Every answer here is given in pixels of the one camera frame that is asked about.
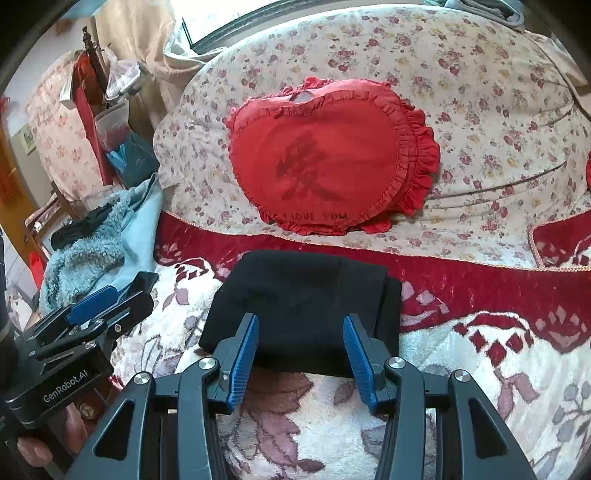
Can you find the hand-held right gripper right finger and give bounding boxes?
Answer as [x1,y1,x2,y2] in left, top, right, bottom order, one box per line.
[342,313,539,480]

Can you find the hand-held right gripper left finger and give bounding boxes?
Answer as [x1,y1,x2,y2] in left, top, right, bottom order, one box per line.
[78,313,260,480]

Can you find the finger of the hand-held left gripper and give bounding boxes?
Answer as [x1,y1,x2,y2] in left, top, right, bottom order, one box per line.
[30,271,160,361]
[16,285,120,344]

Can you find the black pants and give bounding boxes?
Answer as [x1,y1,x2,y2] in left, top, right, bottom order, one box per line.
[198,250,402,377]

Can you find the person's left hand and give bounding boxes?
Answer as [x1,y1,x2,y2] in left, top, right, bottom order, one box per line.
[17,401,95,468]

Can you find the light blue fleece garment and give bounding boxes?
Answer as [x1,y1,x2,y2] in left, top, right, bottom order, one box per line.
[39,174,163,319]

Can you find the black cloth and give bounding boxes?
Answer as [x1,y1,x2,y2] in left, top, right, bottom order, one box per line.
[51,205,114,250]

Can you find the red and white plush blanket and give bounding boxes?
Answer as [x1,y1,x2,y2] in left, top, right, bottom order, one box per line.
[111,210,591,480]

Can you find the brown wooden cabinet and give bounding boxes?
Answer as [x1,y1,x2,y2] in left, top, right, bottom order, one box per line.
[0,134,49,264]

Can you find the blue plastic bag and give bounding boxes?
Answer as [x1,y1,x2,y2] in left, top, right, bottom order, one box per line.
[106,131,160,186]

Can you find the floral cloth cover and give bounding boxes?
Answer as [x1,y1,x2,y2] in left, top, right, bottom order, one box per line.
[25,62,108,201]

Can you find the clear plastic container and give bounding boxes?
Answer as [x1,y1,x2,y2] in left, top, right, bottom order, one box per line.
[95,99,132,153]

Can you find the red cloth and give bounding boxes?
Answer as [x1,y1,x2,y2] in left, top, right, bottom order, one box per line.
[74,51,116,185]

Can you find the red heart-shaped ruffled pillow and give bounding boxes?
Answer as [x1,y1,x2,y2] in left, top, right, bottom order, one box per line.
[225,78,440,236]

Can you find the white box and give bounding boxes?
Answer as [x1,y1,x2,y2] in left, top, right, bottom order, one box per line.
[59,69,82,110]

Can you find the clear plastic bag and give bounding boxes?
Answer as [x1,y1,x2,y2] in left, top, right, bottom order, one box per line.
[105,46,141,100]

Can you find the beige curtain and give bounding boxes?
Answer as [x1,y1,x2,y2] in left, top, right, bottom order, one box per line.
[95,0,222,153]

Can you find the floral quilt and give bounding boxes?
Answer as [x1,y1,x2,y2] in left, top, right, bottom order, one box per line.
[154,4,591,271]

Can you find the grey cloth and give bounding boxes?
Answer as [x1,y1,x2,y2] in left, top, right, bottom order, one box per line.
[441,0,527,26]

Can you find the wooden post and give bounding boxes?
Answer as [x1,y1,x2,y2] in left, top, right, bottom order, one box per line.
[81,25,100,70]

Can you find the dark window frame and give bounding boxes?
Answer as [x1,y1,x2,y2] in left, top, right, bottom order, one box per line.
[182,0,301,52]

